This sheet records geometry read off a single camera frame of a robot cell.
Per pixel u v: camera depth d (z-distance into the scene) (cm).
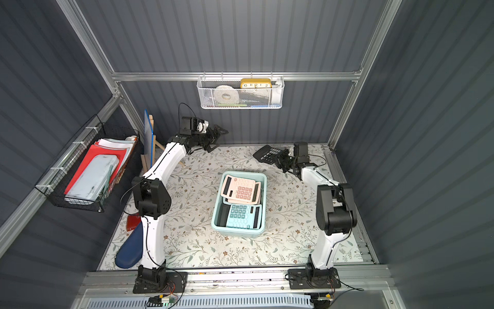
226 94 84
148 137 97
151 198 58
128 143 81
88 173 69
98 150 78
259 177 91
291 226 89
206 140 84
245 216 80
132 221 90
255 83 87
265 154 97
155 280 65
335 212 50
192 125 77
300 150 75
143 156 105
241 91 89
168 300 69
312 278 66
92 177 67
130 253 79
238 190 86
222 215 82
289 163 83
